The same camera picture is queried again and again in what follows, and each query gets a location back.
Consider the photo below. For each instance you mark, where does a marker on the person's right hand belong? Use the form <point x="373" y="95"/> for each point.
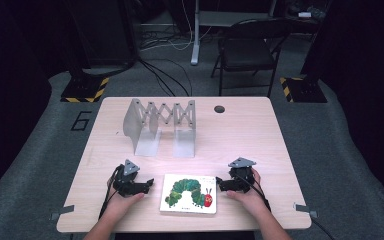
<point x="251" y="198"/>

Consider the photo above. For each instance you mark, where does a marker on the person's left hand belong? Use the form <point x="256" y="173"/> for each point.
<point x="123" y="204"/>

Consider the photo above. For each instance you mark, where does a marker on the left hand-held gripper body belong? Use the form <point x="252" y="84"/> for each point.
<point x="126" y="185"/>

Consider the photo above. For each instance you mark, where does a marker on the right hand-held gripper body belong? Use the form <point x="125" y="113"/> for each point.
<point x="242" y="176"/>

